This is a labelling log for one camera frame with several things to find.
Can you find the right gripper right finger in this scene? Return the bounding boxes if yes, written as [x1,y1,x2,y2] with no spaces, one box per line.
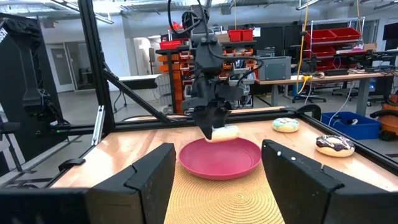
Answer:
[261,139,398,224]

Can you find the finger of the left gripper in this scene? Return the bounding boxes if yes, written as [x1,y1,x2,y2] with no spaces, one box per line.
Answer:
[192,107,218,141]
[216,105,233,128]

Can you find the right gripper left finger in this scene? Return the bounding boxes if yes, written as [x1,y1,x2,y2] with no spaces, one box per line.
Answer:
[85,142,177,224]

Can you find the large white frosted donut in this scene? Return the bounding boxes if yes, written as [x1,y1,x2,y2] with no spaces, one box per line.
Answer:
[204,124,241,144]

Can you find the large chocolate frosted donut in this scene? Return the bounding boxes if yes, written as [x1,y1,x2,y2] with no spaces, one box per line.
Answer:
[315,134,356,158]

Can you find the large teal frosted donut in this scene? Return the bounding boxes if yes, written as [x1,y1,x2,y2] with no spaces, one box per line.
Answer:
[272,117,300,134]

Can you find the black shelf with orange drawers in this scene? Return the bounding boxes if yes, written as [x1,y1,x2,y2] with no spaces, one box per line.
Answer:
[154,39,259,115]

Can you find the red round plate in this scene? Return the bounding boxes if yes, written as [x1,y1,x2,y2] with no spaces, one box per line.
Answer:
[178,137,262,182]

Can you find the cardboard box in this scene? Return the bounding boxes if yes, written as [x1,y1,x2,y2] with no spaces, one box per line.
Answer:
[215,32,230,44]

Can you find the grey equipment box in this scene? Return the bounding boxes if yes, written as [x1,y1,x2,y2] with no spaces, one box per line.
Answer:
[257,55,292,82]

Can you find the white table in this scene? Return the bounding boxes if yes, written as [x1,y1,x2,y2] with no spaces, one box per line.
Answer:
[117,73,162,91]

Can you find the round woven straw placemat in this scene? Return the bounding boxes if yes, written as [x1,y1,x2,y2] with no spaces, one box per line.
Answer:
[164,161,285,224]

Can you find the black table clamp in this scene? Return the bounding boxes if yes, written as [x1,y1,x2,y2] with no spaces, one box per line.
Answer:
[57,157,86,172]

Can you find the blue plastic bin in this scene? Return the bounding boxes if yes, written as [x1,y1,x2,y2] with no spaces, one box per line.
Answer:
[321,111,382,141]

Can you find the blue office chair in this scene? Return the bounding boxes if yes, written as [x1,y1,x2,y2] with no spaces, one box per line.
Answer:
[291,81,327,104]

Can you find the orange shop vacuum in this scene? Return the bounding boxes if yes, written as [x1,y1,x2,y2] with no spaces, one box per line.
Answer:
[369,93,398,141]

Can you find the wooden workbench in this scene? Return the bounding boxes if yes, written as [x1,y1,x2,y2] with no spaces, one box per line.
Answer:
[254,70,395,116]

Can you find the glass door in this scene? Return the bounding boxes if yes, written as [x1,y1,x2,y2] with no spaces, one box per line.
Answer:
[45,42,96,93]

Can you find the black tripod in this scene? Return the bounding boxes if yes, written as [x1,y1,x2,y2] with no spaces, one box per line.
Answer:
[0,120,39,175]

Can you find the black partition panel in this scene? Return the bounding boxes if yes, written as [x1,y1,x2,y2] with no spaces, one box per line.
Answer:
[0,12,60,162]

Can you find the silver metal bracket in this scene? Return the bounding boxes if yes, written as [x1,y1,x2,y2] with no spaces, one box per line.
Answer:
[91,105,106,147]

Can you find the black corner bracket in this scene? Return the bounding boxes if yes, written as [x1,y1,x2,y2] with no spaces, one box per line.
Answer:
[294,103,322,121]

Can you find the yellow cable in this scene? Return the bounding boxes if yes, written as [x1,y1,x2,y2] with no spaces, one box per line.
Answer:
[295,0,313,96]

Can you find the white cable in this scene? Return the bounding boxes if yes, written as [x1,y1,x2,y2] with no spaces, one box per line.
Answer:
[328,81,356,121]

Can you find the black aluminium rig frame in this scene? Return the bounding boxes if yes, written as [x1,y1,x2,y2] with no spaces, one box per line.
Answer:
[0,0,398,191]

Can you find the chrome wire shelf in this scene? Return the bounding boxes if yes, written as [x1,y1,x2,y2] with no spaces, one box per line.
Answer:
[302,16,366,73]

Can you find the black wall monitor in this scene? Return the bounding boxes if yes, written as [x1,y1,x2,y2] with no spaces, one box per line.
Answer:
[382,21,398,50]

